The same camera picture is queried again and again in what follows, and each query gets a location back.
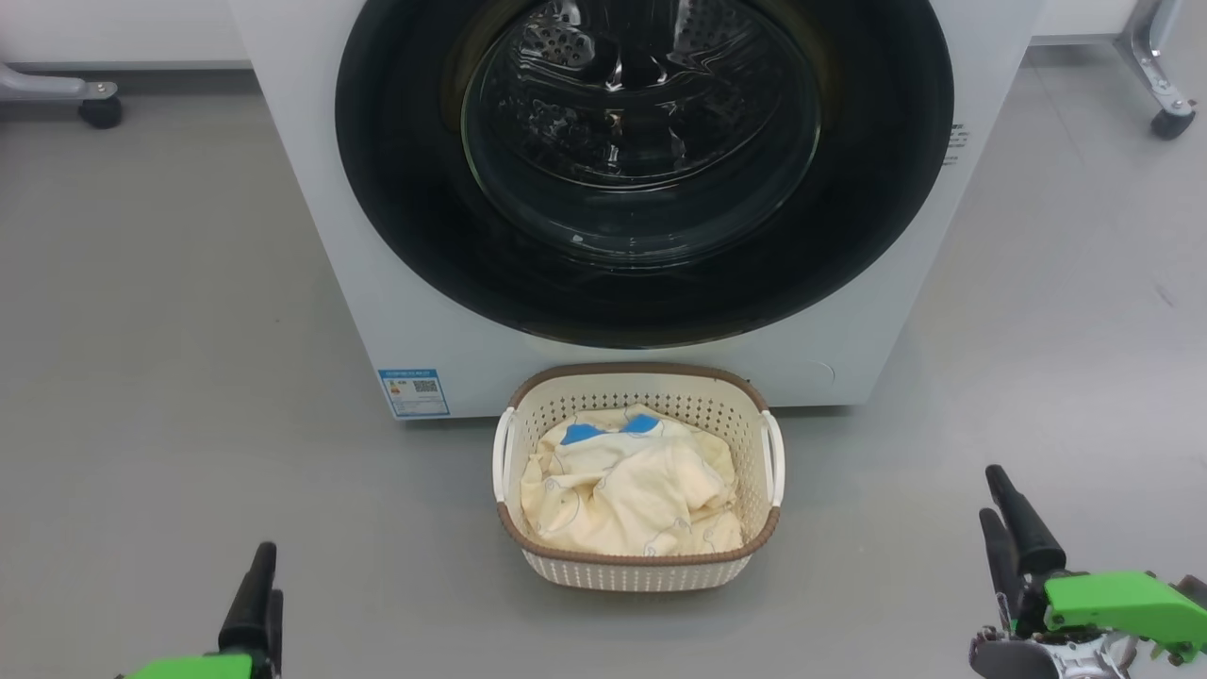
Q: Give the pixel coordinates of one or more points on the cream perforated basket brown rim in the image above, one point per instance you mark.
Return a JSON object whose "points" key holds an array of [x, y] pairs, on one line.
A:
{"points": [[641, 573]]}

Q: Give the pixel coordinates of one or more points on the white front-load washing machine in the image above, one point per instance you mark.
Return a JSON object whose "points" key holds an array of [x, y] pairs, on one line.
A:
{"points": [[311, 236]]}

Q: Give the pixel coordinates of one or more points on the blue energy label sticker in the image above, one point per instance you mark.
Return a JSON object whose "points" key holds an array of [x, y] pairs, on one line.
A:
{"points": [[413, 392]]}

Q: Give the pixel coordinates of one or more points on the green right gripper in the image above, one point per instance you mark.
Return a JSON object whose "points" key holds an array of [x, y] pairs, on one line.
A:
{"points": [[1122, 604]]}

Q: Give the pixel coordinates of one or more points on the black round glass washer door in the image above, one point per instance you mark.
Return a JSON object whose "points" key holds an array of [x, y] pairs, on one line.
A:
{"points": [[405, 189]]}

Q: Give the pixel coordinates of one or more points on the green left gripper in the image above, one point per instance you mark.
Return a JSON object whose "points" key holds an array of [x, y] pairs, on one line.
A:
{"points": [[203, 668]]}

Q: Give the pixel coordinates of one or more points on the grey metal leg with caster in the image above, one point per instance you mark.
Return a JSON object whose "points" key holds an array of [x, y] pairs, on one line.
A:
{"points": [[47, 88], [1155, 66]]}

